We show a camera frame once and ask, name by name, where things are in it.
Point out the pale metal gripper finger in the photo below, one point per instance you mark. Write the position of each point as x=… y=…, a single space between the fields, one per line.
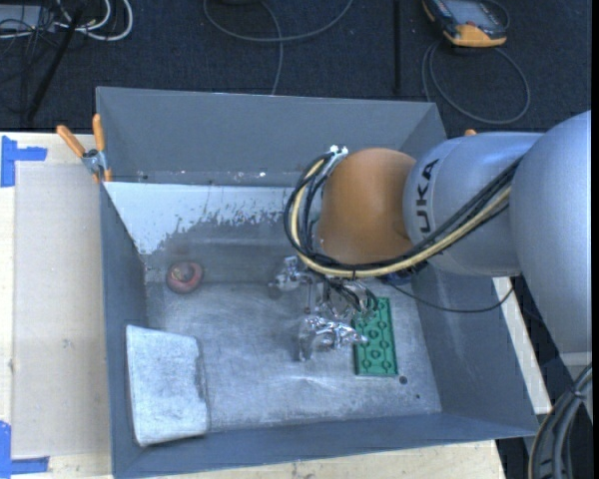
x=329 y=333
x=290 y=276

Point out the dark green flat block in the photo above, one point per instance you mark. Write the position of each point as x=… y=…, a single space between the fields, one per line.
x=379 y=352

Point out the grey metal bin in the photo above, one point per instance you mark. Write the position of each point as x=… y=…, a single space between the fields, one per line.
x=259 y=382

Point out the pale grey sponge block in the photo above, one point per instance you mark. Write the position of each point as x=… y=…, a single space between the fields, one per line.
x=165 y=387

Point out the pale cardboard board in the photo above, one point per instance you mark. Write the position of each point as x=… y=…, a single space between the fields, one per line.
x=55 y=292

